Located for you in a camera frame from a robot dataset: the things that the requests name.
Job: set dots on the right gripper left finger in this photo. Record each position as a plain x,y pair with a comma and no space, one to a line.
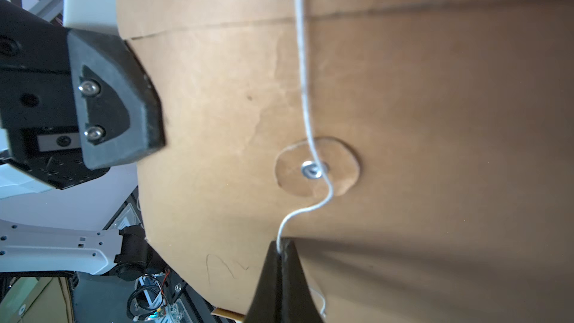
266,307

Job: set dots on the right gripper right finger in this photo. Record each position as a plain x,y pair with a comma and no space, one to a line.
297,303

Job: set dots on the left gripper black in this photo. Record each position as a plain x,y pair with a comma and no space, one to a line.
108,97

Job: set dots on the brown file bag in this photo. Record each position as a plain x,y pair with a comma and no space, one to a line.
38,300
446,127

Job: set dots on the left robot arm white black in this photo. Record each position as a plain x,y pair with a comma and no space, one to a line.
46,251

